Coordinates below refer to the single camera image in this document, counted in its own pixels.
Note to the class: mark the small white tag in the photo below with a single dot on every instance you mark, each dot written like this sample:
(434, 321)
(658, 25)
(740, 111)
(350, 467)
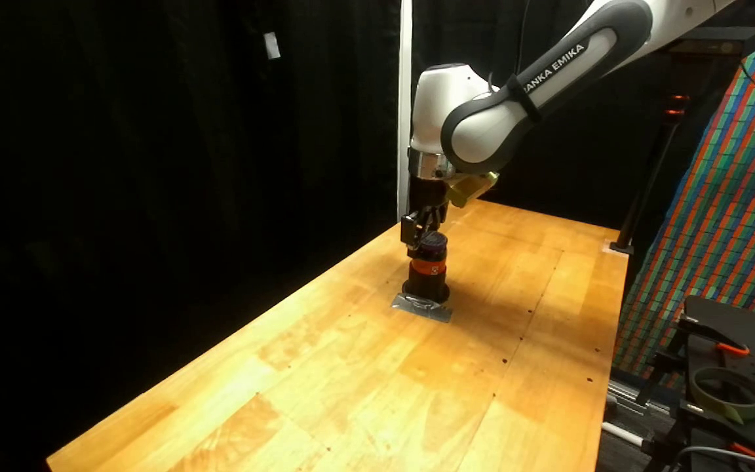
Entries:
(272, 44)

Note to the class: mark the white vertical pole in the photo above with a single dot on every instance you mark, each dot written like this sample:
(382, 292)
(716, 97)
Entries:
(401, 102)

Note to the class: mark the black camera tripod stand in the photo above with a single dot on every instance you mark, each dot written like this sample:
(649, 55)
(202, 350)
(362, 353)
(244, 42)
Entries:
(669, 122)

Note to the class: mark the grey tape patch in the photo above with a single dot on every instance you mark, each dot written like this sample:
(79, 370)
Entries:
(422, 308)

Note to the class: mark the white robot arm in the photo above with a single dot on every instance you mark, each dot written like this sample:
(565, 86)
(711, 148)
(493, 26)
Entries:
(466, 126)

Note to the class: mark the black clamp with orange handle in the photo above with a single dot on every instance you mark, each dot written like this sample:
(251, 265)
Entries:
(723, 342)

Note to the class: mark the colourful patterned panel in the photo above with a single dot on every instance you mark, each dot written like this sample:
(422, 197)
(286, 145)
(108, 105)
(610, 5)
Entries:
(707, 244)

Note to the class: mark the dark upside-down cup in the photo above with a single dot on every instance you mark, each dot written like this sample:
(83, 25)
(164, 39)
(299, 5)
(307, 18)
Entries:
(434, 246)

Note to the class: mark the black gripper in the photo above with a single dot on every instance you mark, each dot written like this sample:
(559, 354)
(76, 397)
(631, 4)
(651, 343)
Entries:
(429, 210)

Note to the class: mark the black side cart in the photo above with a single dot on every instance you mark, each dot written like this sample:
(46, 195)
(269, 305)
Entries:
(696, 409)

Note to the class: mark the roll of masking tape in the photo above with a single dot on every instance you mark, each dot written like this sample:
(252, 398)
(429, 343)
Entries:
(724, 392)

